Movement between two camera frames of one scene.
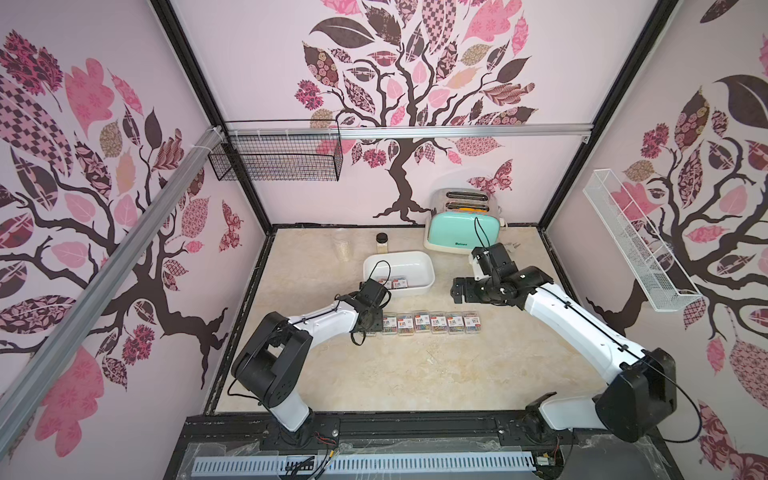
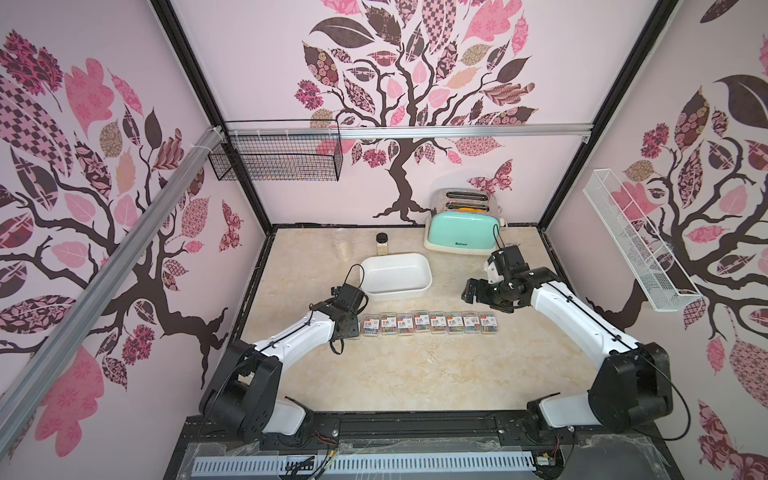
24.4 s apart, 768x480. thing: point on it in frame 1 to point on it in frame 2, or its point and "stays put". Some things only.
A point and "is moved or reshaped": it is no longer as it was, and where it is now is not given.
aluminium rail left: [37, 372] stays put
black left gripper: [377, 322] to [352, 330]
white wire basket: [664, 279] stays put
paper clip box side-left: [405, 325] to [421, 321]
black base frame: [585, 454] stays put
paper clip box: [472, 325] to [489, 322]
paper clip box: [438, 323] to [455, 325]
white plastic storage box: [403, 272] stays put
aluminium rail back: [405, 131] stays put
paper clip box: [422, 322] to [438, 325]
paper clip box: [456, 323] to [471, 324]
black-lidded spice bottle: [382, 243] stays put
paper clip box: [399, 283] is moved or reshaped
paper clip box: [389, 323] to [405, 324]
